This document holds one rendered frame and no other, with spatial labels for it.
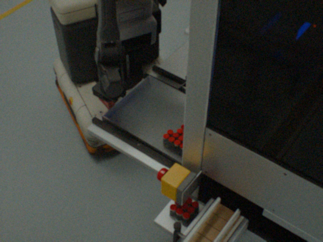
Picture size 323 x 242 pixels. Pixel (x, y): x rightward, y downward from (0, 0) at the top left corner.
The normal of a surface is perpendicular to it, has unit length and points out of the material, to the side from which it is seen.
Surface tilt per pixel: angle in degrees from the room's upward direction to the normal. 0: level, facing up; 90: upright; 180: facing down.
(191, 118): 90
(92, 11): 90
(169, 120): 0
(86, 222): 0
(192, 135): 90
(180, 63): 0
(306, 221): 90
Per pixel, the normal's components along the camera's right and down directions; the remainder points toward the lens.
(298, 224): -0.59, 0.59
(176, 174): 0.00, -0.68
